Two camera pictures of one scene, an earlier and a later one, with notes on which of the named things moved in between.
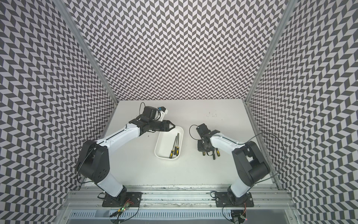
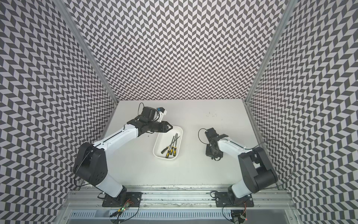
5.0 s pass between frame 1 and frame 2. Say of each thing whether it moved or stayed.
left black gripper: stayed
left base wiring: stayed
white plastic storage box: stayed
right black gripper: moved
